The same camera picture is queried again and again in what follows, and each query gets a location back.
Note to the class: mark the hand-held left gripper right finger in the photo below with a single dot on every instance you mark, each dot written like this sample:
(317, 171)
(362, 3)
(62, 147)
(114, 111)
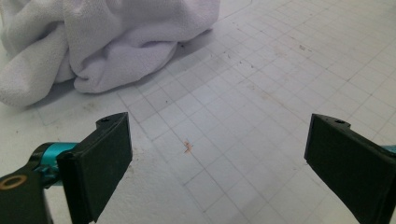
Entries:
(355, 168)

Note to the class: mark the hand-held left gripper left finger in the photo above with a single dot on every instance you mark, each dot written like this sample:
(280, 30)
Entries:
(96, 168)

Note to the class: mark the lilac printed towel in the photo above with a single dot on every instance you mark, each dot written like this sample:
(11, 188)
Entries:
(109, 46)

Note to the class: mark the white grid mat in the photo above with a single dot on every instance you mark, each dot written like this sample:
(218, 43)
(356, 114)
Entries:
(249, 109)

